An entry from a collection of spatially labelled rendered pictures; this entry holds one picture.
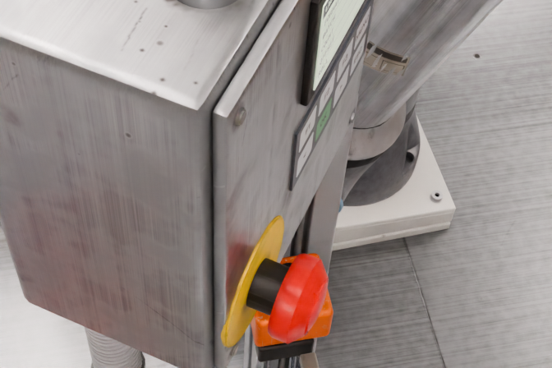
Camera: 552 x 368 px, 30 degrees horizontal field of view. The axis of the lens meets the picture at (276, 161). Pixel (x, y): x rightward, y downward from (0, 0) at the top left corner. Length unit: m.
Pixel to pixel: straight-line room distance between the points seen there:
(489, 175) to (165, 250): 0.77
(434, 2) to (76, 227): 0.31
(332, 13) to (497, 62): 0.85
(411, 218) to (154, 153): 0.71
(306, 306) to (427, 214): 0.61
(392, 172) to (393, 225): 0.06
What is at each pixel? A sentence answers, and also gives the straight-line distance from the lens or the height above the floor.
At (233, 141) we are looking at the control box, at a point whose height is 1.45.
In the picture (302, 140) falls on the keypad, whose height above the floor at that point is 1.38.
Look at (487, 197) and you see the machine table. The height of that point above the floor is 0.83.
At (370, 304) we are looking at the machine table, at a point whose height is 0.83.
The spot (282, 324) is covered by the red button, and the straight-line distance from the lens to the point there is 0.42.
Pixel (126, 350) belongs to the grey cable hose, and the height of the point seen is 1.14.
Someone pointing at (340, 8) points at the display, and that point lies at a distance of 0.39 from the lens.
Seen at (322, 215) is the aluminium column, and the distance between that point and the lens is 0.61.
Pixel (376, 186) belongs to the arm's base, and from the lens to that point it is 1.00.
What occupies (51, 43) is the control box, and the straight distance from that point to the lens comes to 0.32.
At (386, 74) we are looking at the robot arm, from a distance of 0.69.
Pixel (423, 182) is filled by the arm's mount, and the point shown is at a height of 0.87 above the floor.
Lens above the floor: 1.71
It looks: 54 degrees down
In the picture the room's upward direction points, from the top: 4 degrees clockwise
